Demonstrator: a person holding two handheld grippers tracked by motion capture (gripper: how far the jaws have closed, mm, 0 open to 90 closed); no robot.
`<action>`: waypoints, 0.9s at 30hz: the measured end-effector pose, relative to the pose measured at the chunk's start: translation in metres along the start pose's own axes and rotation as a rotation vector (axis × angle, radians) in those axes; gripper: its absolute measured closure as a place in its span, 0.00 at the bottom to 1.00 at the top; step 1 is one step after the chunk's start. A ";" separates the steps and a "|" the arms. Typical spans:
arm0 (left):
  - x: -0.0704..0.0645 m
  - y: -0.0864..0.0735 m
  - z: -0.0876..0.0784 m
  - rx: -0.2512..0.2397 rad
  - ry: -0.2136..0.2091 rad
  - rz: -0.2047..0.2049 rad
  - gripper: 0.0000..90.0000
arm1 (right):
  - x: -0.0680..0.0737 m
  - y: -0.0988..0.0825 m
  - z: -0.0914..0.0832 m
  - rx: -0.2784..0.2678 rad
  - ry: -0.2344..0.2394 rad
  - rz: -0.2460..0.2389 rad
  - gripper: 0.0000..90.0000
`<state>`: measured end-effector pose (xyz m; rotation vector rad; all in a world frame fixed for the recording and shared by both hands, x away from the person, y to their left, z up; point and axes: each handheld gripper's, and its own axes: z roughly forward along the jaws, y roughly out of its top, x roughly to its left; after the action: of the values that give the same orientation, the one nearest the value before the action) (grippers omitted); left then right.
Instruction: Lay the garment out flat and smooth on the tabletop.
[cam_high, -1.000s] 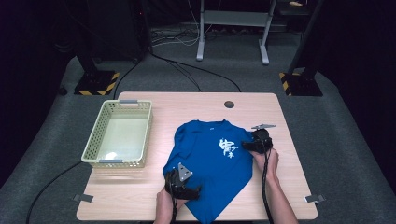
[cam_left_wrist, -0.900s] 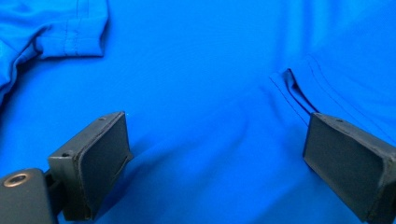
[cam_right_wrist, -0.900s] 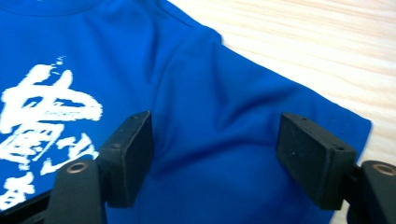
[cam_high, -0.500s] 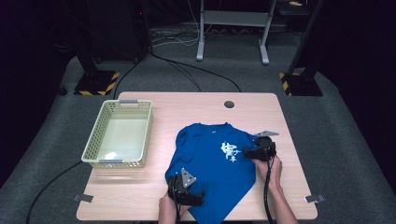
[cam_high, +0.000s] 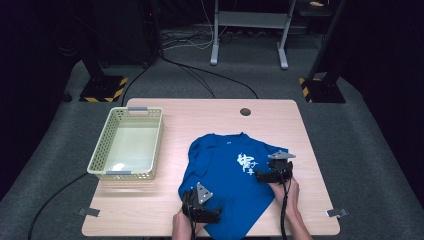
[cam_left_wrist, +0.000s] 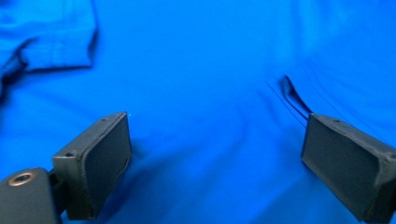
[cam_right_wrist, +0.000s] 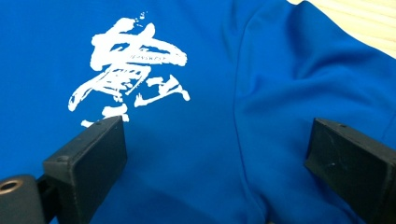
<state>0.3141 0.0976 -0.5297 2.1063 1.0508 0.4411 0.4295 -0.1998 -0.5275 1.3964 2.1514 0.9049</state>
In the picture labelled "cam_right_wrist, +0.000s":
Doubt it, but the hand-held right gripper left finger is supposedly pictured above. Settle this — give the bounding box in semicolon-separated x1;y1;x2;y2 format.
42;115;128;224

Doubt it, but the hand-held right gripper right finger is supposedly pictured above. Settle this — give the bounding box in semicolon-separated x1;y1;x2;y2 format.
304;117;396;224

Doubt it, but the blue t-shirt with white print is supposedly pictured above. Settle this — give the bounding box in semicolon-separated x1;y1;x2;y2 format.
0;0;396;224

